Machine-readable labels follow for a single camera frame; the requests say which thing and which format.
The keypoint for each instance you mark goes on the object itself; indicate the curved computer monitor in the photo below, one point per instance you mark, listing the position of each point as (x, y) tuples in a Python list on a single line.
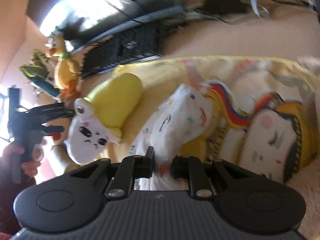
[(100, 7)]

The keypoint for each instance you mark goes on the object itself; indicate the white printed baby cloth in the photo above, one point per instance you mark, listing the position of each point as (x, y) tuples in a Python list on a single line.
[(180, 120)]

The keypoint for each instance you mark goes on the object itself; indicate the black power adapter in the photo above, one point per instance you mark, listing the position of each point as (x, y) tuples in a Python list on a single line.
[(222, 6)]

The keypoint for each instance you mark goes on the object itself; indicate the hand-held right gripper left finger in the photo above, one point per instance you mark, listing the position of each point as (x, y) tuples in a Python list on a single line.
[(147, 165)]

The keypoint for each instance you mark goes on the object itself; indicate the black keyboard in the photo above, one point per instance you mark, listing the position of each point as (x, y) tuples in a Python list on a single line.
[(125, 47)]

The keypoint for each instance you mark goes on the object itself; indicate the yellow banana plush toy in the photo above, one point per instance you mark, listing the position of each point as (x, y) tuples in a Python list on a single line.
[(117, 92)]

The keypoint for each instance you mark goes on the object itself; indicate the person's left forearm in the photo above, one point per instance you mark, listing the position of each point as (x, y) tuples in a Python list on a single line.
[(12, 205)]

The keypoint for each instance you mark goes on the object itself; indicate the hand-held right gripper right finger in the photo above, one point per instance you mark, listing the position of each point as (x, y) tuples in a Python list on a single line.
[(178, 167)]

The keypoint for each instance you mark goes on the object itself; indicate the yellow cartoon printed towel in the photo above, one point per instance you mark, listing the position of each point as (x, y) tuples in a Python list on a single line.
[(275, 80)]

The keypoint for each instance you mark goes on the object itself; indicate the brown teddy bear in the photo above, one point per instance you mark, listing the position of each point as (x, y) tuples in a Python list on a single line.
[(308, 205)]

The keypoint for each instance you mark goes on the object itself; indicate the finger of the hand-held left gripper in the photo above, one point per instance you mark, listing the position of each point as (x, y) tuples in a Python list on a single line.
[(52, 111), (52, 129)]

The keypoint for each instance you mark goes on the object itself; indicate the green striped toy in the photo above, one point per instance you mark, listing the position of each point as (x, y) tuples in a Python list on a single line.
[(37, 70)]

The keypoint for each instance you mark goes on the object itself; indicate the person's left hand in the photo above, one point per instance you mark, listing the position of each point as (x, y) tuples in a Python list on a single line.
[(30, 168)]

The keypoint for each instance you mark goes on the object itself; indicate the orange duck plush toy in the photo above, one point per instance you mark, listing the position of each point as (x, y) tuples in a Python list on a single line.
[(65, 67)]

